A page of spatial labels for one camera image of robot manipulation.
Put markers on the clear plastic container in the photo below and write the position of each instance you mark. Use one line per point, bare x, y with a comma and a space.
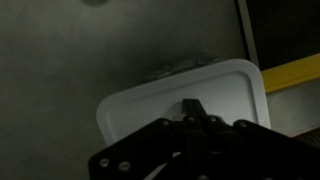
173, 68

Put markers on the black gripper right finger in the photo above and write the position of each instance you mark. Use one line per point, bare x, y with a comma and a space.
260, 153

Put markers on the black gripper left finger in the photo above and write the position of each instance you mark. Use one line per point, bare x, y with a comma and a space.
146, 150

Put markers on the black and yellow book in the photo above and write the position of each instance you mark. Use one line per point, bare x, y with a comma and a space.
286, 33

